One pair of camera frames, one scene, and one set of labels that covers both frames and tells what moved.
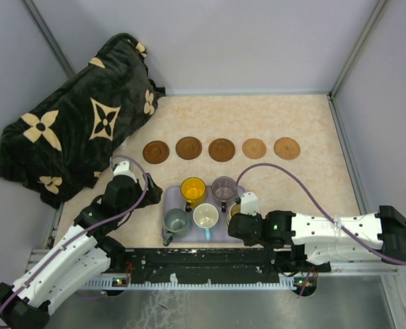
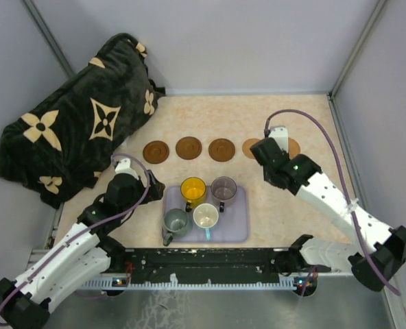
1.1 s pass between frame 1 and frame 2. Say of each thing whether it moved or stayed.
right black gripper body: moved
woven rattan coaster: stayed
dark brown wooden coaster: stayed
